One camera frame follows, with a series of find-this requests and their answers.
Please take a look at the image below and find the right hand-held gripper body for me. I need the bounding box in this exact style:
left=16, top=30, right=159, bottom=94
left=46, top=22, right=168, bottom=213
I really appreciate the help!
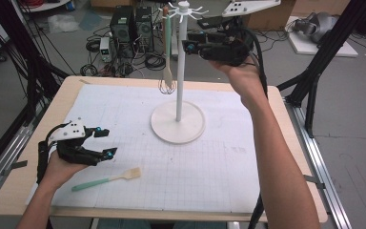
left=199, top=0, right=281, bottom=68

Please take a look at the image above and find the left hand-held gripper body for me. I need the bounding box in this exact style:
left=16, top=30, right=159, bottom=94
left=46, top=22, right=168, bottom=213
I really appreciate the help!
left=47, top=117, right=105, bottom=167

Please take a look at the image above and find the wire whisk with wooden handle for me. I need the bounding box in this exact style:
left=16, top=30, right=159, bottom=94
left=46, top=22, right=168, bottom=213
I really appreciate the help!
left=157, top=6, right=177, bottom=95

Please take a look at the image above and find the white utensil stand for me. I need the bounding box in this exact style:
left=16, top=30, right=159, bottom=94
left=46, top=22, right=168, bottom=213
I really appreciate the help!
left=150, top=0, right=211, bottom=145

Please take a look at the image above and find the person's left hand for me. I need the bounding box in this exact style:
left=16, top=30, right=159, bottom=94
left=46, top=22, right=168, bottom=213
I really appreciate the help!
left=41, top=151, right=90, bottom=190

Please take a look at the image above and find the person's right hand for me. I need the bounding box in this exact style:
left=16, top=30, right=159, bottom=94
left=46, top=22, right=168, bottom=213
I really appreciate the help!
left=208, top=54, right=267, bottom=109

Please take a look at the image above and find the black flat device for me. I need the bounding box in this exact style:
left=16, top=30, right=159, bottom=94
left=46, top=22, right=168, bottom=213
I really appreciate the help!
left=199, top=15, right=233, bottom=31

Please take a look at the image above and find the black computer tower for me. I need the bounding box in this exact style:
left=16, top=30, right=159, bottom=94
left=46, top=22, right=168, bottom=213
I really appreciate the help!
left=135, top=6, right=155, bottom=53
left=109, top=5, right=136, bottom=59

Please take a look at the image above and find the cardboard box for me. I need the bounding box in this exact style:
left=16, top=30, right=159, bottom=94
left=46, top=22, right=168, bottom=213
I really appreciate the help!
left=242, top=4, right=297, bottom=32

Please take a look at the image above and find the white grid mat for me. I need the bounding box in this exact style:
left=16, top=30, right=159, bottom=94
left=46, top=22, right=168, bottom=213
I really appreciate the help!
left=25, top=83, right=297, bottom=216

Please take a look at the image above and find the small grey power supply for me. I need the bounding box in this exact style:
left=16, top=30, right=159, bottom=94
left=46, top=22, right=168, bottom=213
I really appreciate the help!
left=99, top=36, right=113, bottom=63

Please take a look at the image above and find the grey headset device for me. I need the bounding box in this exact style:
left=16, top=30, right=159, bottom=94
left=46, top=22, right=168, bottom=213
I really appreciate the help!
left=291, top=11, right=340, bottom=44

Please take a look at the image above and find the white floor board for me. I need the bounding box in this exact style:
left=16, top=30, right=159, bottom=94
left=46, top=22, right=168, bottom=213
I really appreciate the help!
left=285, top=15, right=360, bottom=59

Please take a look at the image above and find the blue sheet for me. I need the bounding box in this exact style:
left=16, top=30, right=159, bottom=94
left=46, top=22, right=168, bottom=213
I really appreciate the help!
left=77, top=10, right=104, bottom=31

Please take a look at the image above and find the clear plastic bag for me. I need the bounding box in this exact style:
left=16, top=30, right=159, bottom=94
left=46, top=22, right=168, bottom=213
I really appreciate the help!
left=47, top=13, right=81, bottom=34

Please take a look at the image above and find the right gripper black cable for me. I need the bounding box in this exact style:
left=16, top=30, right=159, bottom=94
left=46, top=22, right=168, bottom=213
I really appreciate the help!
left=243, top=28, right=271, bottom=229

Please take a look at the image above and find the coiled black cable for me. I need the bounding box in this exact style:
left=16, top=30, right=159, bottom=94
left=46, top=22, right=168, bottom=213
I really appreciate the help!
left=144, top=52, right=168, bottom=72
left=79, top=63, right=99, bottom=77

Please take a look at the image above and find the black rail clamp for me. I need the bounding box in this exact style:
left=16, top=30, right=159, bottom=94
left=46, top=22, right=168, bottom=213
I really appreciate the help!
left=304, top=174, right=327, bottom=190
left=1, top=159, right=29, bottom=176

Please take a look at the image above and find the aluminium rail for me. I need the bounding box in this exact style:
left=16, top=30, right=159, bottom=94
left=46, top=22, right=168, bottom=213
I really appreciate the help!
left=0, top=101, right=51, bottom=208
left=284, top=98, right=352, bottom=229

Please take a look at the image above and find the black metal frame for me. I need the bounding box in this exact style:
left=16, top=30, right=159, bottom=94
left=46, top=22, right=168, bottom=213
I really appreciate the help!
left=275, top=0, right=366, bottom=138
left=0, top=0, right=71, bottom=179

